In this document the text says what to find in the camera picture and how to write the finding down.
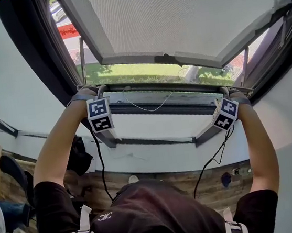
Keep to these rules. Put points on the dark blue cloth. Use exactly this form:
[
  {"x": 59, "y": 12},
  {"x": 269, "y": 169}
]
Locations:
[{"x": 226, "y": 180}]

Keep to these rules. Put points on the person's black t-shirt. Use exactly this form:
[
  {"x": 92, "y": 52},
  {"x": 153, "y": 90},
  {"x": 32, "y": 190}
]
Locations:
[{"x": 153, "y": 218}]

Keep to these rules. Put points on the grey framed awning window sash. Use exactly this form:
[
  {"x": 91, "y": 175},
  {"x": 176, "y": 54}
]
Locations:
[{"x": 128, "y": 57}]

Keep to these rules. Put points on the black mesh office chair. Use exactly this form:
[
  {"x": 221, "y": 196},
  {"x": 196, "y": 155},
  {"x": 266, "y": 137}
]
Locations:
[{"x": 14, "y": 171}]

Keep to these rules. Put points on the clear plastic water bottle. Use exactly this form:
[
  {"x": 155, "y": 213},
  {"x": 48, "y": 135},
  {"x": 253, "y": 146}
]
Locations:
[{"x": 241, "y": 171}]

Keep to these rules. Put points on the grey tree trunk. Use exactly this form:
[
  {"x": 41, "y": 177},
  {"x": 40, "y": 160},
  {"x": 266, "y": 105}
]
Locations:
[{"x": 192, "y": 73}]

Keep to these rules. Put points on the person's right forearm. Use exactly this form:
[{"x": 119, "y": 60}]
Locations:
[{"x": 261, "y": 149}]

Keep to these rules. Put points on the green hedge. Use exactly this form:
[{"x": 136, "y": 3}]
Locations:
[{"x": 210, "y": 79}]

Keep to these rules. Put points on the red banner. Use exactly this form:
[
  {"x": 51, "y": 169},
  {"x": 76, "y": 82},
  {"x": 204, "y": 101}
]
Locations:
[{"x": 68, "y": 31}]

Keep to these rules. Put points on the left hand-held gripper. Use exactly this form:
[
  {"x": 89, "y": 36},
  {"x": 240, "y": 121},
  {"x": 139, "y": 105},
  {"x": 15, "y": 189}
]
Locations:
[{"x": 99, "y": 115}]

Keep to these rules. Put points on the person's left white shoe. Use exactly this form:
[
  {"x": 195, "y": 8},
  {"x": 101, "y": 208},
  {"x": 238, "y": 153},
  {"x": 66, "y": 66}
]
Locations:
[{"x": 133, "y": 179}]

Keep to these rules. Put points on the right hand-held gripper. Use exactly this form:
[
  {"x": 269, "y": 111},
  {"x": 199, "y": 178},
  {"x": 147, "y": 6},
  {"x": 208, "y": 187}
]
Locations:
[{"x": 226, "y": 114}]

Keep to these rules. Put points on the person's left hand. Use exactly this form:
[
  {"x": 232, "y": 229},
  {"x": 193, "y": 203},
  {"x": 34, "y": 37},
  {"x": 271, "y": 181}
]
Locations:
[{"x": 87, "y": 91}]

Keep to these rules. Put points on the black window frame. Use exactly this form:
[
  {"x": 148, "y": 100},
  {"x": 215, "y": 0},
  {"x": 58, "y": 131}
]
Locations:
[{"x": 26, "y": 48}]

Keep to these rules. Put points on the person's left forearm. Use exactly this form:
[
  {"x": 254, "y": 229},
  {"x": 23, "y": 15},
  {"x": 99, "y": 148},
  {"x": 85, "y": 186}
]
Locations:
[{"x": 57, "y": 150}]

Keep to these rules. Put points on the person's right hand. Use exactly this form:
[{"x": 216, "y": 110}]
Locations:
[{"x": 238, "y": 94}]

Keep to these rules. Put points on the black jacket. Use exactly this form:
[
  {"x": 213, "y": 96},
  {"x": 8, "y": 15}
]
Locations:
[{"x": 78, "y": 156}]

